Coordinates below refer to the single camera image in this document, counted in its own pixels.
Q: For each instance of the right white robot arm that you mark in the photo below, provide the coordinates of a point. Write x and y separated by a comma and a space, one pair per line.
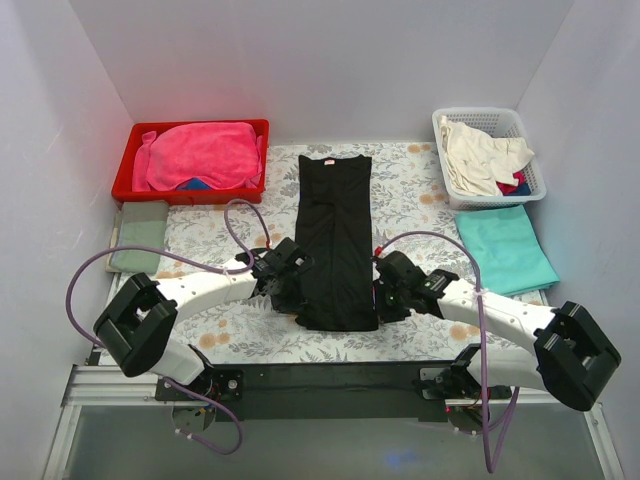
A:
562, 351

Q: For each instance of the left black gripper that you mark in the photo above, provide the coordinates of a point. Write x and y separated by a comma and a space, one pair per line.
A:
282, 295

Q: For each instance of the pink towel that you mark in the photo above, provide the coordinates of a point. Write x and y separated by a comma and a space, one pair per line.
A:
225, 155

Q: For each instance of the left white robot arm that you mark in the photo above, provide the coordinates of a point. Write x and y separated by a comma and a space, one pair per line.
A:
135, 328

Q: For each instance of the grey green folded shirt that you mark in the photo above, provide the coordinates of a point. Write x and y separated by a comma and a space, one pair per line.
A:
138, 224

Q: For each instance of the red plastic bin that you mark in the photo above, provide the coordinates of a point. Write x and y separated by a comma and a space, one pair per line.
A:
122, 187

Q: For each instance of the teal folded shirt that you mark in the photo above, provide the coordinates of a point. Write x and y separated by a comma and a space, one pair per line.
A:
505, 246

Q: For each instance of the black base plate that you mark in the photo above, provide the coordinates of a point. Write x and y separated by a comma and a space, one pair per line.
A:
407, 389

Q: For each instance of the white plastic basket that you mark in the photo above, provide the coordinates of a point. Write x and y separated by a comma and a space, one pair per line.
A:
498, 123

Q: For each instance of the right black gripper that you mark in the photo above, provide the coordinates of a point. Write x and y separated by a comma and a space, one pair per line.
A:
388, 303

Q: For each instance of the cream crumpled shirt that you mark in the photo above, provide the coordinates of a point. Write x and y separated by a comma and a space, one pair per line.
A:
481, 165

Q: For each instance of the black t shirt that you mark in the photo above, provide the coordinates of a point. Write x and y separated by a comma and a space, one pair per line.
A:
334, 227

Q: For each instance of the blue cloth in bin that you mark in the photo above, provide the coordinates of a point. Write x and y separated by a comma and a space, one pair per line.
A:
193, 184

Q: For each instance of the floral table mat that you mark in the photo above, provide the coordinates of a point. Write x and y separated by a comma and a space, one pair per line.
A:
407, 193

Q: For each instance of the blue cloth in basket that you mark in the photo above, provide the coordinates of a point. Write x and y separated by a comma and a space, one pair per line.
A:
523, 190

